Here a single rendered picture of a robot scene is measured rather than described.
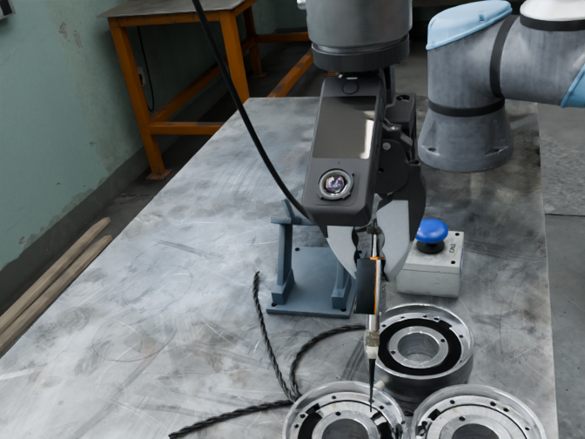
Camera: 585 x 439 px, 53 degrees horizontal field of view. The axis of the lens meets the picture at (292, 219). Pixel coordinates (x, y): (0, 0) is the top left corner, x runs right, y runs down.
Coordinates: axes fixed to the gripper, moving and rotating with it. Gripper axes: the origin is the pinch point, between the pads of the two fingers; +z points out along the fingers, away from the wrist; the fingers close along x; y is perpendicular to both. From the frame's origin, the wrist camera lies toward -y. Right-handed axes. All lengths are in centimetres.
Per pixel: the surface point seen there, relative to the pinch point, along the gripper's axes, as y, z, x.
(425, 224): 16.7, 5.7, -3.4
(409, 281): 13.1, 11.3, -1.8
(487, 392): -3.8, 9.5, -10.1
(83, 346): 0.1, 13.2, 34.6
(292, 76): 244, 66, 81
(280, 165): 45, 13, 23
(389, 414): -6.8, 10.2, -1.9
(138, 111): 184, 59, 137
